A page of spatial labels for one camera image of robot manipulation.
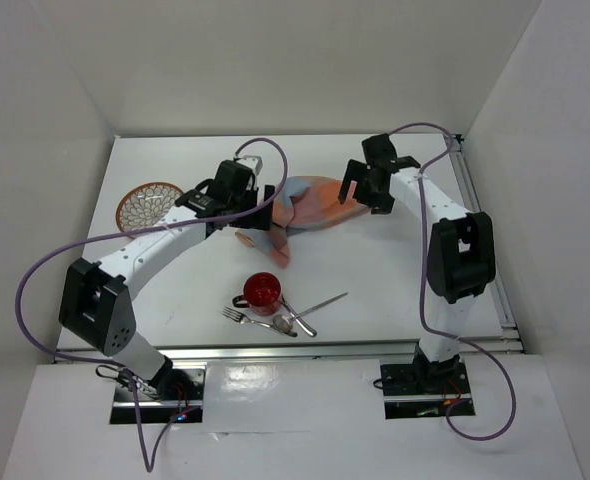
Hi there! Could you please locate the plaid orange blue cloth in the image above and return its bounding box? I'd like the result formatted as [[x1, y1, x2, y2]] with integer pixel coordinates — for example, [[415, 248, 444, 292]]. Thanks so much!
[[235, 176, 370, 268]]

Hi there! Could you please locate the red enamel mug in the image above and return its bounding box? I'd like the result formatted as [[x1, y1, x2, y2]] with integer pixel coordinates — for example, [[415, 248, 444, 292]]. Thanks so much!
[[232, 272, 282, 317]]

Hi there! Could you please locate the floral patterned ceramic plate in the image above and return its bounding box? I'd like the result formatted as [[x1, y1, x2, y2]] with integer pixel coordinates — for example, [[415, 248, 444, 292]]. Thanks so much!
[[115, 182, 183, 232]]

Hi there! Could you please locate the silver fork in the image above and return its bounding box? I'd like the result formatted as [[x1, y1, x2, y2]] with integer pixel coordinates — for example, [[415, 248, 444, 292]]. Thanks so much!
[[222, 307, 298, 338]]

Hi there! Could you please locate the silver spoon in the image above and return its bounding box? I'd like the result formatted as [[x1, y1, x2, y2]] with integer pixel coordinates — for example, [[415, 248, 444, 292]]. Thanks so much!
[[272, 292, 348, 331]]

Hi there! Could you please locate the silver table knife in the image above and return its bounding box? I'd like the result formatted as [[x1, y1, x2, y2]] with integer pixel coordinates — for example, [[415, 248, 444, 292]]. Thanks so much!
[[281, 299, 317, 338]]

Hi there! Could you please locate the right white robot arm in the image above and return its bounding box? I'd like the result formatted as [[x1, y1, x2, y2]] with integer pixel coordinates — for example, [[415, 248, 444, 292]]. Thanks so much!
[[338, 134, 496, 393]]

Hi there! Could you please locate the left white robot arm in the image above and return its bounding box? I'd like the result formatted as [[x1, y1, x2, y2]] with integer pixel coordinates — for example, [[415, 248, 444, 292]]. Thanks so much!
[[59, 156, 275, 399]]

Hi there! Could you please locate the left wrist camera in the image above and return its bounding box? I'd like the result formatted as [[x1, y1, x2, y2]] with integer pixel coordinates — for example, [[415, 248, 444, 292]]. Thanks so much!
[[234, 155, 263, 177]]

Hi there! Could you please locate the right aluminium rail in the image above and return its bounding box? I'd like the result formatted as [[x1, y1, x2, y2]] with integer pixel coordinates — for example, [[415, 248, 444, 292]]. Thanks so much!
[[449, 134, 524, 354]]

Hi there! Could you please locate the aluminium rail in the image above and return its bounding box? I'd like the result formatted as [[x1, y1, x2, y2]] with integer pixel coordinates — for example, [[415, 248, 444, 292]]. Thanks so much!
[[449, 134, 524, 354], [53, 338, 525, 364]]

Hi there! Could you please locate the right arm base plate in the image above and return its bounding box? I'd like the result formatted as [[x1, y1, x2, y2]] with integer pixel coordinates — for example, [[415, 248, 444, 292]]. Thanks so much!
[[372, 362, 476, 420]]

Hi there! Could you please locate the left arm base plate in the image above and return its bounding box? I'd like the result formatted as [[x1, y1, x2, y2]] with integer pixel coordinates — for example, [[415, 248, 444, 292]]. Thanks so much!
[[96, 364, 206, 425]]

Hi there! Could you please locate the front aluminium rail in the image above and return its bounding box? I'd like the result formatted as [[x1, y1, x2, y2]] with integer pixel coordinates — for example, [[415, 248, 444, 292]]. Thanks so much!
[[53, 338, 525, 364]]

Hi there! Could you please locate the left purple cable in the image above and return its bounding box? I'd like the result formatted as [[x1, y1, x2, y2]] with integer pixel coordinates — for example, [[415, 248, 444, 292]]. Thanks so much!
[[15, 137, 289, 473]]

